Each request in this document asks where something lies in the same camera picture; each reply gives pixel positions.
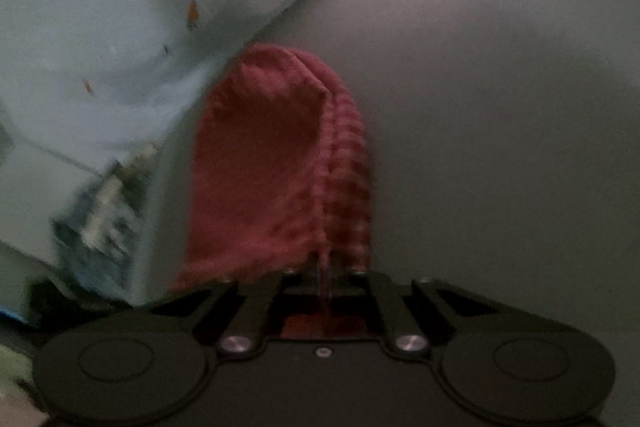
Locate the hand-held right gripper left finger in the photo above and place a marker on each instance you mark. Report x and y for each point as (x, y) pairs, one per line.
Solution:
(260, 302)

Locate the red striped cloth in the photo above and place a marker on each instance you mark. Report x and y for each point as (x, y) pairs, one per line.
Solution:
(265, 157)

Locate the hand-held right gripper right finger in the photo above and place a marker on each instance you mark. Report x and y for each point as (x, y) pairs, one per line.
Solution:
(385, 307)

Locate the light green cloth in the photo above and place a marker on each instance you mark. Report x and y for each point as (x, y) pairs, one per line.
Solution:
(15, 364)

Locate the light blue printed bedsheet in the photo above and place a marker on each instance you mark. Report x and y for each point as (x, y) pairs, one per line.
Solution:
(100, 32)

